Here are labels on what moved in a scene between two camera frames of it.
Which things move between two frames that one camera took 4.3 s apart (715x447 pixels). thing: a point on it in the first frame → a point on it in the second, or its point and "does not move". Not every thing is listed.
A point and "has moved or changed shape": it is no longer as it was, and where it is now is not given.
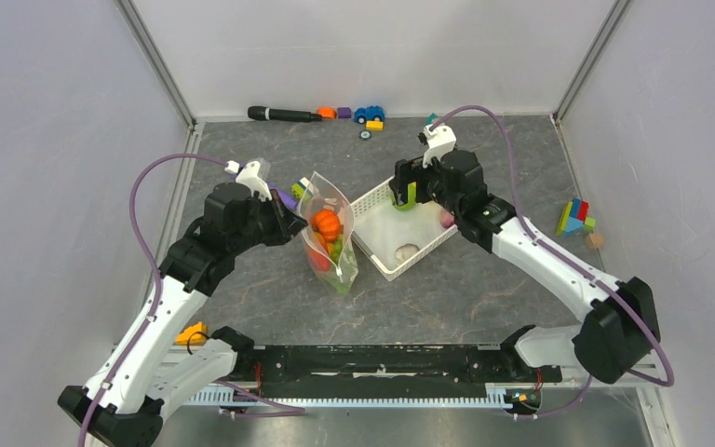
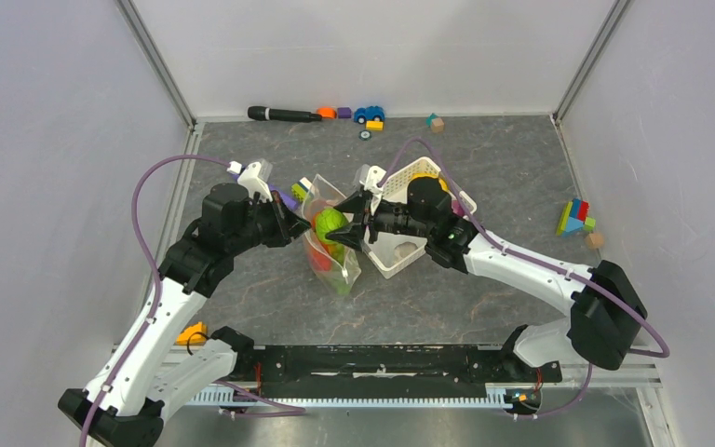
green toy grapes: x=337 y=277 does not move
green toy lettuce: x=411 y=197 has moved or changed shape
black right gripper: x=408 y=171 → x=352 y=235
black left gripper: x=287 y=221 does not move
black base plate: x=385 y=370 does not move
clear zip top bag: x=328 y=237 does not move
